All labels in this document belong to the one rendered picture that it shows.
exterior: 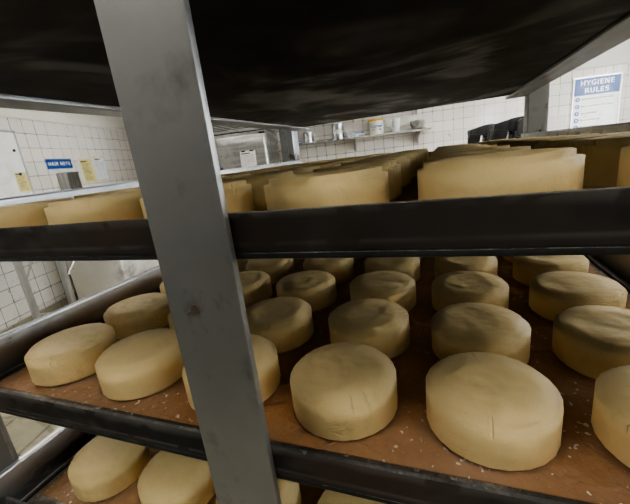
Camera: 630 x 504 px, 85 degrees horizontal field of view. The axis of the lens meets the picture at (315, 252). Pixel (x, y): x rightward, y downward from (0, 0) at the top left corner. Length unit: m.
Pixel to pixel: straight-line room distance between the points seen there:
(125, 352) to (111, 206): 0.09
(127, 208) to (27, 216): 0.07
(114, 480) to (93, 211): 0.19
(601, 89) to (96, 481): 6.80
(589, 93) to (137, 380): 6.68
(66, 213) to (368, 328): 0.16
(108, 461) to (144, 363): 0.11
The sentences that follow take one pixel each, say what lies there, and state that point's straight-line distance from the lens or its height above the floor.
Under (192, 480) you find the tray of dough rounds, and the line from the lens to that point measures 0.27.
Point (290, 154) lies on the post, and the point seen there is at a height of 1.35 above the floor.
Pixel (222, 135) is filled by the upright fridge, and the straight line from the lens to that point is 5.06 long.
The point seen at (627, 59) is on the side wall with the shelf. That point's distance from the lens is 7.04.
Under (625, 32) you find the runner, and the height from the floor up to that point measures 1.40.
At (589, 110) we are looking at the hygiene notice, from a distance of 6.73.
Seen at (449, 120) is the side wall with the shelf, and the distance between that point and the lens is 5.91.
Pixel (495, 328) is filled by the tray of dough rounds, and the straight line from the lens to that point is 0.21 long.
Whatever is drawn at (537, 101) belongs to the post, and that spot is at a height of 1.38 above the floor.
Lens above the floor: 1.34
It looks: 15 degrees down
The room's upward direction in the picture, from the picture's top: 7 degrees counter-clockwise
